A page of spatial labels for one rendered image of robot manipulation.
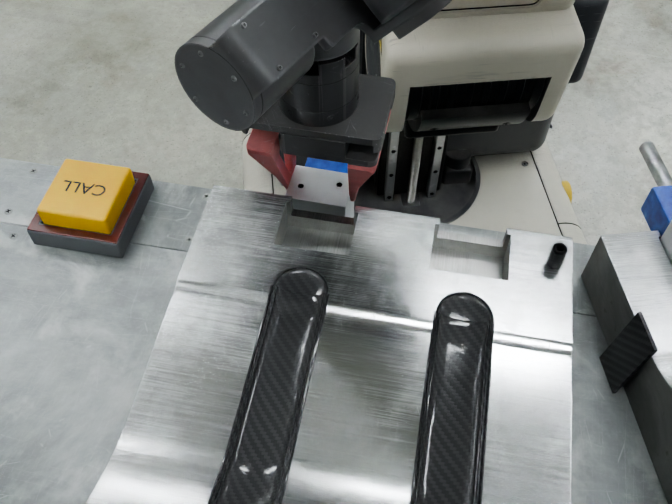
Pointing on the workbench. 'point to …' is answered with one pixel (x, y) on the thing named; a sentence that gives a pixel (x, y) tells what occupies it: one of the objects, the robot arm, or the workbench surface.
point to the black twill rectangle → (628, 352)
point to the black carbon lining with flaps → (296, 326)
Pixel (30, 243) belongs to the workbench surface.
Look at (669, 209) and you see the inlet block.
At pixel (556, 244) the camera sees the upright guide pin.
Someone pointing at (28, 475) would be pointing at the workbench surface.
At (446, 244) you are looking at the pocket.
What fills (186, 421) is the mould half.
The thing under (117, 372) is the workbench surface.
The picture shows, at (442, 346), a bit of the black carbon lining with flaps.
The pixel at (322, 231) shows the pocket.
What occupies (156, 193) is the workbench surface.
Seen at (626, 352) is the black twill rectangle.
